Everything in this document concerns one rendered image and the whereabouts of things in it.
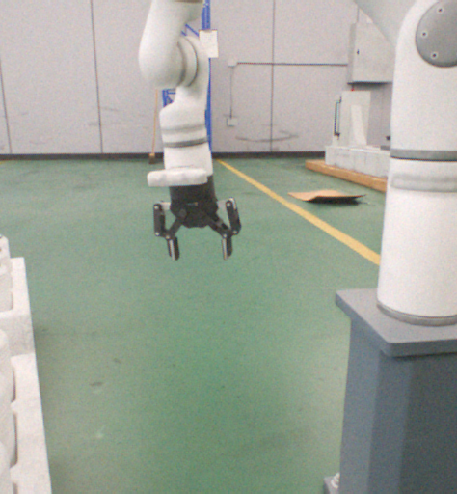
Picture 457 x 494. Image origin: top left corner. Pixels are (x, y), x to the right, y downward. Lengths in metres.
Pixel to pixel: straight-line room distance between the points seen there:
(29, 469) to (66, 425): 0.37
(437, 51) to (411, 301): 0.24
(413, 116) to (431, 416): 0.31
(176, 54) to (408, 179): 0.37
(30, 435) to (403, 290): 0.43
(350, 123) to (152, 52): 4.26
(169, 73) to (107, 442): 0.59
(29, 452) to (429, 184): 0.49
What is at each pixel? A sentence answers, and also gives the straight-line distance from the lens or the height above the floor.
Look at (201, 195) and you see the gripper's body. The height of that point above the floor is 0.40.
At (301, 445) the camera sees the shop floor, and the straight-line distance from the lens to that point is 0.83.
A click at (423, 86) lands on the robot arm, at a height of 0.54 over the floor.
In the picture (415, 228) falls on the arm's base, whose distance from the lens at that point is 0.51.
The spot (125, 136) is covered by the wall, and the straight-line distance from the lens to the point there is 6.75.
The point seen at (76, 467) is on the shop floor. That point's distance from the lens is 0.81.
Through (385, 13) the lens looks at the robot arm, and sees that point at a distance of 0.58.
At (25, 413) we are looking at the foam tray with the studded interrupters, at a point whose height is 0.18.
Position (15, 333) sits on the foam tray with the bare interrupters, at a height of 0.15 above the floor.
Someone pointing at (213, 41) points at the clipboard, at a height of 1.44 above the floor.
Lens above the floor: 0.51
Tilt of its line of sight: 15 degrees down
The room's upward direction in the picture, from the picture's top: straight up
